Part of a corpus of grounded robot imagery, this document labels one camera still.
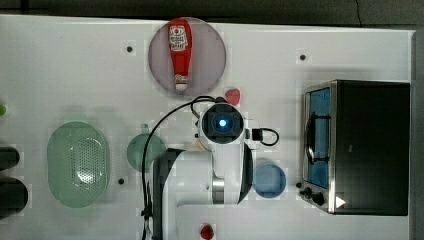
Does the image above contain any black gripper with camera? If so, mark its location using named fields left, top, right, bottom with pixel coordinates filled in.
left=195, top=97, right=247, bottom=147

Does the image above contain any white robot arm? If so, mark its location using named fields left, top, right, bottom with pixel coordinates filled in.
left=148, top=97, right=253, bottom=240

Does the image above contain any silver black toaster oven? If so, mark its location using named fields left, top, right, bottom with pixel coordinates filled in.
left=298, top=80, right=411, bottom=216

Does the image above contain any red toy strawberry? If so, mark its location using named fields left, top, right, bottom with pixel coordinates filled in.
left=224, top=88, right=241, bottom=106

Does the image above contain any grey round plate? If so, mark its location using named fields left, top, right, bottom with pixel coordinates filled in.
left=148, top=17, right=227, bottom=96

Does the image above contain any blue cup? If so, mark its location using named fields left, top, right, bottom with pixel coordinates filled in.
left=253, top=162, right=286, bottom=199

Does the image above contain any red ketchup bottle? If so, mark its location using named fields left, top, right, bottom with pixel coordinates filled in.
left=167, top=18, right=192, bottom=91

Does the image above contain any small red toy fruit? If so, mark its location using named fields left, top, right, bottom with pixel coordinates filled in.
left=200, top=224, right=214, bottom=240

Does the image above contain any green perforated colander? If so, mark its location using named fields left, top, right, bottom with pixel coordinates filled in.
left=47, top=121, right=110, bottom=208

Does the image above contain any green toy lime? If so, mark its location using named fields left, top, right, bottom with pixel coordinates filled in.
left=0, top=105, right=7, bottom=116

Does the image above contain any black bowl with green stripe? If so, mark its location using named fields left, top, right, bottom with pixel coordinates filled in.
left=0, top=177, right=28, bottom=219

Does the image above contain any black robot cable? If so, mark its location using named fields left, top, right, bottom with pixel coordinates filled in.
left=140, top=95, right=216, bottom=240

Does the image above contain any green mug with handle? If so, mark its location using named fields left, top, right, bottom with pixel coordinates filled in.
left=127, top=124, right=166, bottom=173

